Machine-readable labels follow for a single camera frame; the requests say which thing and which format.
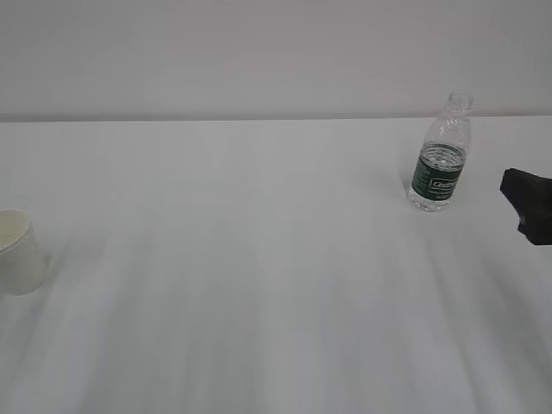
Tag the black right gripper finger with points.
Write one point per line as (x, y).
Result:
(530, 196)

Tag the clear water bottle green label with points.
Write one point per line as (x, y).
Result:
(443, 155)

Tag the white paper cup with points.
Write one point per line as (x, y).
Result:
(23, 266)

